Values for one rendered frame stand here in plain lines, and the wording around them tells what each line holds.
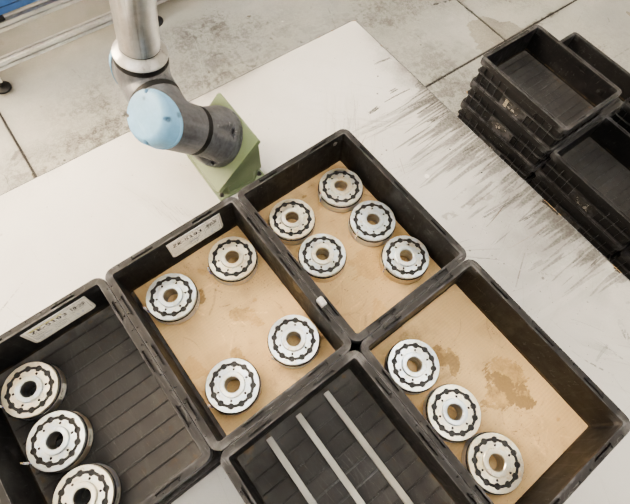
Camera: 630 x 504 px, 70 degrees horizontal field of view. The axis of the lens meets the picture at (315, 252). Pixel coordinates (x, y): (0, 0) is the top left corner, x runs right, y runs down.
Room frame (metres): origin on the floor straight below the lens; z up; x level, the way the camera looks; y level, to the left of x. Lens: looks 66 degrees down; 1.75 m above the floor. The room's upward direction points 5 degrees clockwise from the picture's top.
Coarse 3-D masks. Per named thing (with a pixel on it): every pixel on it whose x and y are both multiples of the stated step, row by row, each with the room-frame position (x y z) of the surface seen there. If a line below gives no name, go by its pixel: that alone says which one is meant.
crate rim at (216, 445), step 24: (168, 240) 0.36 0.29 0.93; (264, 240) 0.38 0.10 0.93; (120, 264) 0.30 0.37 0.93; (288, 264) 0.33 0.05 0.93; (120, 288) 0.26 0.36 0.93; (144, 336) 0.17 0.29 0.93; (336, 360) 0.16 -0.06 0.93; (192, 408) 0.06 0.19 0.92; (264, 408) 0.07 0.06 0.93; (240, 432) 0.03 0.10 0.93
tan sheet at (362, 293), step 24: (336, 168) 0.64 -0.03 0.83; (312, 192) 0.56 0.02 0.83; (264, 216) 0.49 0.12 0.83; (336, 216) 0.51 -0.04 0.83; (360, 264) 0.39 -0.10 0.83; (432, 264) 0.41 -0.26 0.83; (336, 288) 0.33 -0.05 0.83; (360, 288) 0.33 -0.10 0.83; (384, 288) 0.34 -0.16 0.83; (408, 288) 0.34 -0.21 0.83; (360, 312) 0.28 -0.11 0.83; (384, 312) 0.29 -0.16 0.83
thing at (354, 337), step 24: (360, 144) 0.64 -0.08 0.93; (288, 168) 0.56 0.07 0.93; (384, 168) 0.58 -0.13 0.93; (240, 192) 0.49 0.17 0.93; (408, 192) 0.52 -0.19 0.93; (432, 216) 0.47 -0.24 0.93; (456, 264) 0.37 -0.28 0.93; (312, 288) 0.29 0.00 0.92; (336, 312) 0.25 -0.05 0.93; (360, 336) 0.21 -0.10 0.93
